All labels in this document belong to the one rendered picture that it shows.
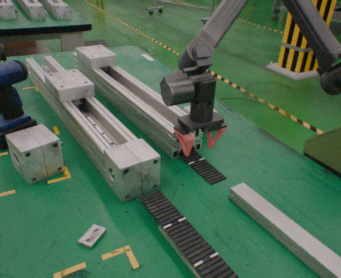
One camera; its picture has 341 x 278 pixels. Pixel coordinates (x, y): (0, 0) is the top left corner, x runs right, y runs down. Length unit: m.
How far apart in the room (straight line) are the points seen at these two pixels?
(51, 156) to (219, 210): 0.42
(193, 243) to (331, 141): 0.49
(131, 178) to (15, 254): 0.26
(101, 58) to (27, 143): 0.59
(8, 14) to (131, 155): 2.05
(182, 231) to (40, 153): 0.38
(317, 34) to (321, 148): 0.32
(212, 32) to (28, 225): 0.59
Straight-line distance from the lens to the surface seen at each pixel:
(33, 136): 0.86
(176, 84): 0.73
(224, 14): 0.89
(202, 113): 0.78
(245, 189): 0.77
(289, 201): 0.82
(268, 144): 1.02
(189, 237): 0.65
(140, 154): 0.75
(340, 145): 0.94
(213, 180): 0.83
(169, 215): 0.68
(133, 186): 0.75
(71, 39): 2.59
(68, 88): 1.04
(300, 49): 4.01
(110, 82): 1.18
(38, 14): 2.65
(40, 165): 0.85
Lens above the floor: 1.29
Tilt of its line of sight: 31 degrees down
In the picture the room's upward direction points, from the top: 2 degrees clockwise
